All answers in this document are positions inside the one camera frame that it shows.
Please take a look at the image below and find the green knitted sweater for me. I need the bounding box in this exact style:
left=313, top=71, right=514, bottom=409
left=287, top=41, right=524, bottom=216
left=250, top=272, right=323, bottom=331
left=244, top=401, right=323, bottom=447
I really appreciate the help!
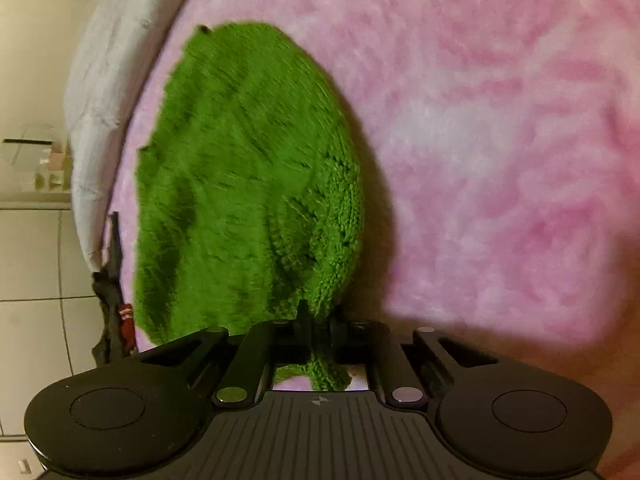
left=134, top=21, right=366, bottom=392

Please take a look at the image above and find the black clothing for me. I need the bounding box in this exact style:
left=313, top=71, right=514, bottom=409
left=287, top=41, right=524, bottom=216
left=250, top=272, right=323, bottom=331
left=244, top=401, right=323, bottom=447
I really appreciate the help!
left=90, top=212, right=127, bottom=366

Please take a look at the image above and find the pink fluffy blanket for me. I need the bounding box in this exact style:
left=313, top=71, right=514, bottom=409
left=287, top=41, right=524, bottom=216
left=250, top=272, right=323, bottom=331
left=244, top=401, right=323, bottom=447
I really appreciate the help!
left=102, top=0, right=640, bottom=396

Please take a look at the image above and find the red cloth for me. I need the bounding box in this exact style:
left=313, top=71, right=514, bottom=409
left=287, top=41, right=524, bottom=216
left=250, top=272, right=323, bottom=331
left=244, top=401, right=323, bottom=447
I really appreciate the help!
left=117, top=304, right=137, bottom=352

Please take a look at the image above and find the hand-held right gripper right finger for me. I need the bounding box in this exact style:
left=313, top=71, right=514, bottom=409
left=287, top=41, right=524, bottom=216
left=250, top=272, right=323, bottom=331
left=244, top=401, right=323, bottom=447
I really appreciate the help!
left=320, top=310, right=501, bottom=407

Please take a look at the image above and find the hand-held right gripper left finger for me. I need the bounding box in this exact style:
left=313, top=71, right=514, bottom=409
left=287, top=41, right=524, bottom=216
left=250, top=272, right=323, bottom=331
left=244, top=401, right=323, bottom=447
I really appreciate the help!
left=141, top=300, right=314, bottom=407

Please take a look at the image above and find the white duvet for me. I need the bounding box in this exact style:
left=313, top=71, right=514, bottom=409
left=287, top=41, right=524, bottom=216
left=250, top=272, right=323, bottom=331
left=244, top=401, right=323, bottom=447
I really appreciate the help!
left=64, top=0, right=201, bottom=273

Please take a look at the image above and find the white shelf organiser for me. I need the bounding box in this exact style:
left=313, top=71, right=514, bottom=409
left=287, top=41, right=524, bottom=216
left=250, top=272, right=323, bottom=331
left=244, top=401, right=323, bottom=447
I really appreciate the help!
left=0, top=124, right=72, bottom=196

